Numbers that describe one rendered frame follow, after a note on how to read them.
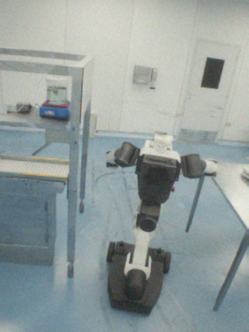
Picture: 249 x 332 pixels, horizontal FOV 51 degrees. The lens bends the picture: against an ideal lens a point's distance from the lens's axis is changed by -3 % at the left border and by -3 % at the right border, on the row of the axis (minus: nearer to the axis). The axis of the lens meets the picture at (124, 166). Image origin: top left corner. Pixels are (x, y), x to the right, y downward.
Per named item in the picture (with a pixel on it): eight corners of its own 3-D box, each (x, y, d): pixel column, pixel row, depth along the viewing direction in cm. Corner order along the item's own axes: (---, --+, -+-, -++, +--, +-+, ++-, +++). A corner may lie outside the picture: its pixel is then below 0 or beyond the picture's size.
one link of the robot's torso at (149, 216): (155, 234, 173) (161, 212, 165) (136, 230, 174) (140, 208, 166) (157, 210, 198) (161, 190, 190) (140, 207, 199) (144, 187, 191)
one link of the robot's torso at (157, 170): (177, 213, 166) (190, 162, 151) (124, 204, 169) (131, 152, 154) (176, 190, 193) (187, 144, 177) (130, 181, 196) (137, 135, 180)
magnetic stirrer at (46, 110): (72, 112, 199) (73, 100, 195) (68, 120, 180) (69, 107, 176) (46, 109, 198) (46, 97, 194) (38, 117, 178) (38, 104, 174)
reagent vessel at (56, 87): (69, 101, 192) (70, 74, 184) (66, 106, 178) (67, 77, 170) (48, 98, 190) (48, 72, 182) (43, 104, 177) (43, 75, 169)
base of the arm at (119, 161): (128, 172, 178) (133, 167, 167) (111, 163, 177) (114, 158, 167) (138, 153, 183) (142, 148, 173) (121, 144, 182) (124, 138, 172)
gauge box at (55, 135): (75, 139, 212) (77, 115, 204) (74, 144, 203) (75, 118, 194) (48, 136, 210) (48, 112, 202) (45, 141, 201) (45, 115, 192)
